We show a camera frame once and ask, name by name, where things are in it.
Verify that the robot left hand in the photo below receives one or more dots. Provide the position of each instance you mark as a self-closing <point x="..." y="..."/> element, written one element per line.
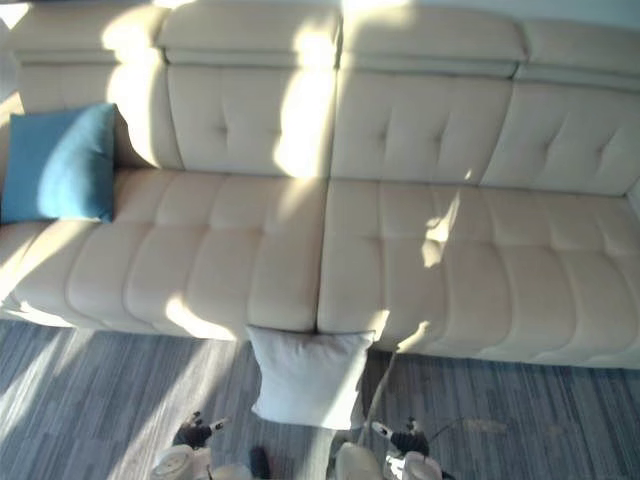
<point x="192" y="434"/>

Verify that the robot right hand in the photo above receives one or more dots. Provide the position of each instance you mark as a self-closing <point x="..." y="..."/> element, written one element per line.
<point x="407" y="440"/>

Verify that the light grey cushion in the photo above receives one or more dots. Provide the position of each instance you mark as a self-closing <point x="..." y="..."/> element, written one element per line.
<point x="307" y="380"/>

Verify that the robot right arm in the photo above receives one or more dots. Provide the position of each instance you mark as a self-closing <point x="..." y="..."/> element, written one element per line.
<point x="417" y="467"/>

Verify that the robot silver body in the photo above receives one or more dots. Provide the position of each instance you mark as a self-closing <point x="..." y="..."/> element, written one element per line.
<point x="355" y="462"/>

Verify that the cream leather sofa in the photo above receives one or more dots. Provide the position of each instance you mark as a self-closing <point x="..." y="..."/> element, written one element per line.
<point x="425" y="260"/>

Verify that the blue cushion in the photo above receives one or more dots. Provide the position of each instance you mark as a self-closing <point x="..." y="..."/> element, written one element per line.
<point x="55" y="165"/>

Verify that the cream sofa headrest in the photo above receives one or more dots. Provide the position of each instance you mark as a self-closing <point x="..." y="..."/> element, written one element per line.
<point x="585" y="52"/>
<point x="430" y="47"/>
<point x="75" y="40"/>

